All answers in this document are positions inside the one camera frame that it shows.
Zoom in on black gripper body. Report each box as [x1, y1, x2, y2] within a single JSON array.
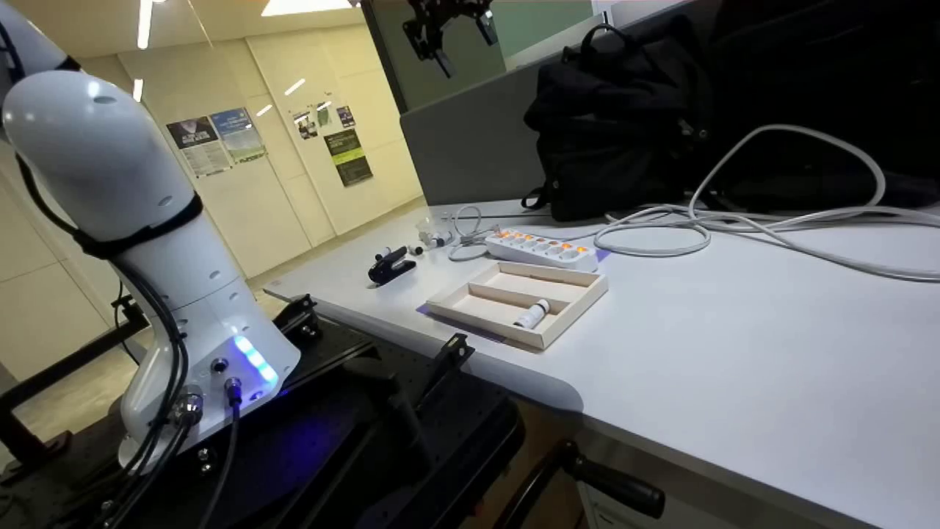
[[403, 0, 493, 58]]

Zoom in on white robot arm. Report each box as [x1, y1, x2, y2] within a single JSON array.
[[0, 0, 304, 475]]

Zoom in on white power strip adapter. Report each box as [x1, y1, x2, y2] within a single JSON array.
[[486, 230, 596, 272]]

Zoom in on grey desk partition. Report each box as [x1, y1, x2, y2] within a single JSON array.
[[403, 63, 544, 206]]

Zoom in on black backpack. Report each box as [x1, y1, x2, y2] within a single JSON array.
[[520, 15, 713, 219]]

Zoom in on black stapler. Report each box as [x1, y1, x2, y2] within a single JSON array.
[[368, 246, 415, 285]]

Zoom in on wooden tray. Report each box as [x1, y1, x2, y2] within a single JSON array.
[[423, 262, 609, 352]]

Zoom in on white vial in tray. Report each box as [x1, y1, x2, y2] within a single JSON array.
[[515, 300, 550, 328]]

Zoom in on thin grey cable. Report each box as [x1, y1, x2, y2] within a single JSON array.
[[434, 202, 537, 265]]

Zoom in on wall posters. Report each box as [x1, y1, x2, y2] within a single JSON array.
[[166, 97, 376, 191]]

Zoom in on white power cable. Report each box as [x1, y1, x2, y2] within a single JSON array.
[[591, 121, 940, 288]]

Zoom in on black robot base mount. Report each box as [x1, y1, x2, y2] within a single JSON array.
[[0, 303, 525, 529]]

